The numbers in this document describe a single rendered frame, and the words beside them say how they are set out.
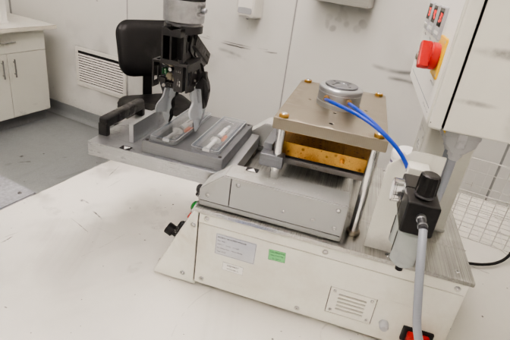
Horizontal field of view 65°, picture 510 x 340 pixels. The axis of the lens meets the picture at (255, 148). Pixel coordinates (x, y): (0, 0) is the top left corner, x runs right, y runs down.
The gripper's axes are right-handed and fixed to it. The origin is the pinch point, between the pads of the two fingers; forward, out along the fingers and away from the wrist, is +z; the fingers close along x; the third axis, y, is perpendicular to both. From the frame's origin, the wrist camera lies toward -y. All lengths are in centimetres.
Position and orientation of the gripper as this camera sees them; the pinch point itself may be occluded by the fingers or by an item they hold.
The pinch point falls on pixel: (183, 121)
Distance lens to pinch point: 85.4
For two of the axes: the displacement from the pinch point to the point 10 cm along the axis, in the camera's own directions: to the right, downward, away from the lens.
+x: 9.5, 2.3, -2.0
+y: -2.7, 3.7, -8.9
